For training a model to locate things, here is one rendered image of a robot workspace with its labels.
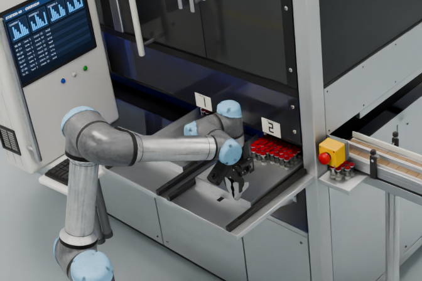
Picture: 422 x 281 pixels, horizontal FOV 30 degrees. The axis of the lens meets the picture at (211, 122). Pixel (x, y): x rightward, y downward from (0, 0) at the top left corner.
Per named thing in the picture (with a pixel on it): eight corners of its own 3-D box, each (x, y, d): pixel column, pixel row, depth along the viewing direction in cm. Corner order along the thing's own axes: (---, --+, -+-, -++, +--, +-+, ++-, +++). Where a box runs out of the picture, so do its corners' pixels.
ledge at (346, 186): (342, 164, 283) (341, 159, 282) (372, 175, 275) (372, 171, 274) (318, 182, 275) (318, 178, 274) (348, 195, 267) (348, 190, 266)
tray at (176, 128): (198, 114, 322) (197, 106, 320) (245, 133, 305) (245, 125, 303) (136, 152, 302) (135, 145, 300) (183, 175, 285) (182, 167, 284)
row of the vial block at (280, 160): (254, 152, 292) (252, 142, 290) (291, 168, 281) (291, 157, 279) (250, 155, 291) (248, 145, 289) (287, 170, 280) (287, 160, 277)
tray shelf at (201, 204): (191, 115, 326) (190, 111, 325) (327, 170, 281) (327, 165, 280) (101, 170, 298) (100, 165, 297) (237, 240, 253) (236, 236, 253)
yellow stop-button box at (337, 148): (331, 152, 273) (331, 134, 269) (348, 158, 268) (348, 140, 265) (318, 162, 269) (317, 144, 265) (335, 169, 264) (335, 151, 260)
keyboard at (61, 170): (117, 128, 334) (115, 123, 333) (140, 137, 326) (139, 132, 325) (44, 175, 309) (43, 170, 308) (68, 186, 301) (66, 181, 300)
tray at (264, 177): (258, 141, 299) (257, 133, 297) (313, 162, 283) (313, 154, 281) (196, 185, 279) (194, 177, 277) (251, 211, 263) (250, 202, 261)
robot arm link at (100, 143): (97, 138, 206) (248, 137, 233) (81, 121, 215) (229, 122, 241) (89, 178, 210) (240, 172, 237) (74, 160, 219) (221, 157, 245)
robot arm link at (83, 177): (66, 290, 235) (78, 123, 214) (49, 263, 247) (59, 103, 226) (103, 282, 241) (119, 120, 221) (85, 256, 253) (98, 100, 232)
